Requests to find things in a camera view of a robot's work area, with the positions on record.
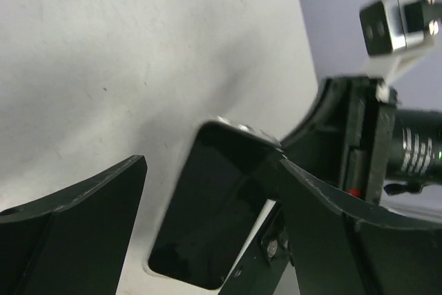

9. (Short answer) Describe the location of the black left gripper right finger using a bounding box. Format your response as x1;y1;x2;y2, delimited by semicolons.
279;160;441;294

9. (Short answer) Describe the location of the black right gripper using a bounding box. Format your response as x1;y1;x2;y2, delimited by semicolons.
282;77;397;205

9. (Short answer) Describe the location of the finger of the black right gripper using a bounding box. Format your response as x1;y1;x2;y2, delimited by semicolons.
220;202;291;295

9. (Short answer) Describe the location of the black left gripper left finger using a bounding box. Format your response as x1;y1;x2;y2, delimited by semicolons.
1;155;147;295

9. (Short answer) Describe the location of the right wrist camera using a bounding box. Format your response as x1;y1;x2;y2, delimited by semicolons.
358;0;442;82

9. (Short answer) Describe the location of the black smartphone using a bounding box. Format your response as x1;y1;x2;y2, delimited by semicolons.
148;120;280;290

